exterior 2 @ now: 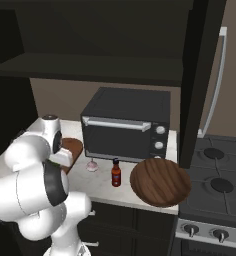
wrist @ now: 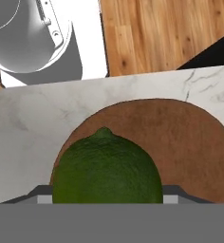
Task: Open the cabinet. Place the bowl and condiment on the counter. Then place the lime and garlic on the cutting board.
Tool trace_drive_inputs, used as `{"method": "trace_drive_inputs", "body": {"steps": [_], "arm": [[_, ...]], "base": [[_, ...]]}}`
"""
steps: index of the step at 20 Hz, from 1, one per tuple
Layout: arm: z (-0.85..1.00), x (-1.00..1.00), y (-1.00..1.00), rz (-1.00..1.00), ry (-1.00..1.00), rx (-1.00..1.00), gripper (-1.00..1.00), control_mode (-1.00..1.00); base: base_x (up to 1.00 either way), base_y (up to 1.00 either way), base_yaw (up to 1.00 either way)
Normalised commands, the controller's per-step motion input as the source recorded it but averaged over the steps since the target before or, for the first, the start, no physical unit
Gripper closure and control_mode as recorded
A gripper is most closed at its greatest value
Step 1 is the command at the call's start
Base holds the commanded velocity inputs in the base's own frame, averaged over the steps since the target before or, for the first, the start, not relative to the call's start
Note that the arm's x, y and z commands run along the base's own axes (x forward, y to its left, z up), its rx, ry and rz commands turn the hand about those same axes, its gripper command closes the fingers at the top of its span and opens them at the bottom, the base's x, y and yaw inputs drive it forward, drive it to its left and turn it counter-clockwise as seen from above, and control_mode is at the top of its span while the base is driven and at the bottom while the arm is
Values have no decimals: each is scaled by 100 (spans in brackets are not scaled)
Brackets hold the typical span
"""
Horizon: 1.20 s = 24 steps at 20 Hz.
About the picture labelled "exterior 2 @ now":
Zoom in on brown wooden bowl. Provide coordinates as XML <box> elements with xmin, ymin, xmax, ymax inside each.
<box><xmin>129</xmin><ymin>157</ymin><xmax>192</xmax><ymax>209</ymax></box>

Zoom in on tall dark cabinet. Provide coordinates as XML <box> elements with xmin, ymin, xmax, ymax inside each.
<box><xmin>0</xmin><ymin>9</ymin><xmax>40</xmax><ymax>165</ymax></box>

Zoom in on brown condiment bottle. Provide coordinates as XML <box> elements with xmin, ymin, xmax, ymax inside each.
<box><xmin>110</xmin><ymin>157</ymin><xmax>122</xmax><ymax>188</ymax></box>

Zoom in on brown wooden cutting board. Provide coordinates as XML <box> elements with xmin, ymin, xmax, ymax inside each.
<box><xmin>60</xmin><ymin>137</ymin><xmax>85</xmax><ymax>175</ymax></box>

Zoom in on white cabinet door handle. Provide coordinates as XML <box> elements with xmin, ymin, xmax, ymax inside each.
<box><xmin>197</xmin><ymin>26</ymin><xmax>229</xmax><ymax>138</ymax></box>

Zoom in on dark wall cabinet with shelf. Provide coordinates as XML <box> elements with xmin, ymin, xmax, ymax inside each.
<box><xmin>0</xmin><ymin>0</ymin><xmax>195</xmax><ymax>88</ymax></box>

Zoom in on silver hob knob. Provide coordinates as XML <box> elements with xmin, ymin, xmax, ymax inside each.
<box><xmin>212</xmin><ymin>228</ymin><xmax>230</xmax><ymax>244</ymax></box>
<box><xmin>183</xmin><ymin>223</ymin><xmax>200</xmax><ymax>239</ymax></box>

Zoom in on black toaster oven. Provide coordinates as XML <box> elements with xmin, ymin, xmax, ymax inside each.
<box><xmin>80</xmin><ymin>86</ymin><xmax>172</xmax><ymax>164</ymax></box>

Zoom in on silver toaster oven handle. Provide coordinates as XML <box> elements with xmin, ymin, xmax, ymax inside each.
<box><xmin>81</xmin><ymin>116</ymin><xmax>153</xmax><ymax>133</ymax></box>

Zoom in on grey gas hob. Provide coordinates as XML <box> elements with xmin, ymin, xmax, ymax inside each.
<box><xmin>174</xmin><ymin>134</ymin><xmax>236</xmax><ymax>251</ymax></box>

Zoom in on dark base cabinet door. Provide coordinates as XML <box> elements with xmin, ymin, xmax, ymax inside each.
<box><xmin>134</xmin><ymin>207</ymin><xmax>178</xmax><ymax>256</ymax></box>
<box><xmin>77</xmin><ymin>200</ymin><xmax>137</xmax><ymax>256</ymax></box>

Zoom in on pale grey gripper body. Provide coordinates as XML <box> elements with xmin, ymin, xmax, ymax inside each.
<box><xmin>51</xmin><ymin>148</ymin><xmax>75</xmax><ymax>168</ymax></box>

